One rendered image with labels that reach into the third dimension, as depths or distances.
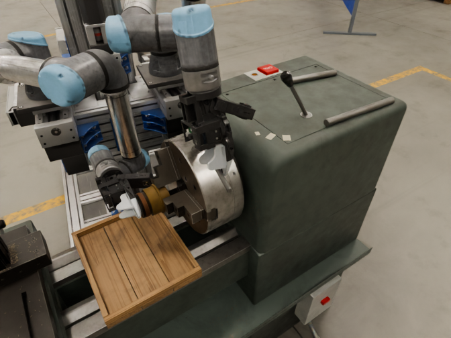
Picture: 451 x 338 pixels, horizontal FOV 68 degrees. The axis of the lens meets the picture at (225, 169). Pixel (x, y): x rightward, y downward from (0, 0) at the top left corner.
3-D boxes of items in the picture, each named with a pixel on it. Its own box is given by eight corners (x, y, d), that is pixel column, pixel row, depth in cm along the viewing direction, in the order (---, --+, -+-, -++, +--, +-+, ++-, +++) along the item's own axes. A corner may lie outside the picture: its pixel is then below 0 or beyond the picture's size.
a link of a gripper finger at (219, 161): (207, 182, 78) (200, 146, 73) (228, 173, 80) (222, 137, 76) (213, 188, 75) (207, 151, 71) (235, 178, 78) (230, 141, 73)
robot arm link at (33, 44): (62, 66, 131) (49, 29, 122) (30, 78, 122) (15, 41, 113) (42, 59, 135) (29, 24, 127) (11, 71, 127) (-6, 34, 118)
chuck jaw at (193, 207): (194, 183, 102) (215, 206, 94) (196, 195, 105) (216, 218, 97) (162, 197, 98) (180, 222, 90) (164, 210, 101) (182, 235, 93)
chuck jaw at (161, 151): (184, 174, 107) (172, 139, 105) (190, 175, 103) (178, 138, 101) (152, 187, 103) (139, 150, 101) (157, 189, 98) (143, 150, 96)
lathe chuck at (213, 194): (183, 174, 128) (184, 110, 104) (227, 239, 113) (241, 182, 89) (161, 182, 124) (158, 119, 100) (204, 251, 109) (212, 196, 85)
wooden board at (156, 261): (154, 205, 128) (153, 198, 126) (202, 275, 105) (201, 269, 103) (74, 240, 116) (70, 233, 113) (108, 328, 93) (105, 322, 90)
